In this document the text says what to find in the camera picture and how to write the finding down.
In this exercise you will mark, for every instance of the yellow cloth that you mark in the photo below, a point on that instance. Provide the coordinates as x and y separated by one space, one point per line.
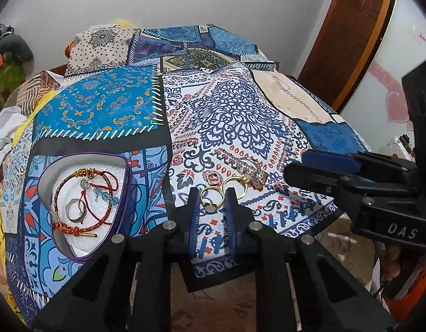
29 117

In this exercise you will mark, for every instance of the white plastic case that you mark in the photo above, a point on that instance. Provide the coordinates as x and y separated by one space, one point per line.
396 147

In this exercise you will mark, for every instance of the purple heart-shaped jewelry box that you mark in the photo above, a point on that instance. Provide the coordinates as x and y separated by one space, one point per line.
47 179

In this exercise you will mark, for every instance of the person's right hand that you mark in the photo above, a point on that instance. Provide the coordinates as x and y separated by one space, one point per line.
392 261

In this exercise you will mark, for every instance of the pile of clothes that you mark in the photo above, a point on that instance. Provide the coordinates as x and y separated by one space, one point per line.
12 41

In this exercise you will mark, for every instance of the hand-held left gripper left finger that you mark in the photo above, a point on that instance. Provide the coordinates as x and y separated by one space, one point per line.
194 222

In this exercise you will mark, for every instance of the white wardrobe sliding door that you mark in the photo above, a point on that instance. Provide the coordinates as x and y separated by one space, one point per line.
375 41

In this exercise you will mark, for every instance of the patchwork printed blanket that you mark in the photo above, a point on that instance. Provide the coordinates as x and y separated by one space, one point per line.
216 117

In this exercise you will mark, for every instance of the orange striped cloth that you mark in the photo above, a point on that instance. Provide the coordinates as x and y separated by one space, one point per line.
40 88

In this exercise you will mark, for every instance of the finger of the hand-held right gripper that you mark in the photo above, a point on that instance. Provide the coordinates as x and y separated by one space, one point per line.
329 160
313 176

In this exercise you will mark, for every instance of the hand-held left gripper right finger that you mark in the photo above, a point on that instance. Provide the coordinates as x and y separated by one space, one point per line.
231 216

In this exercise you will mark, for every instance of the brown wooden door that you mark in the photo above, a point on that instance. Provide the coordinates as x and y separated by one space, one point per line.
351 31

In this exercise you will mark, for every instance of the white cloth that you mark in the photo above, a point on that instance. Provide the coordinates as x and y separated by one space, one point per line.
5 135

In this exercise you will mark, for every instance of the green patterned cloth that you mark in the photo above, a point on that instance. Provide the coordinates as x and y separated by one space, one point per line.
5 86

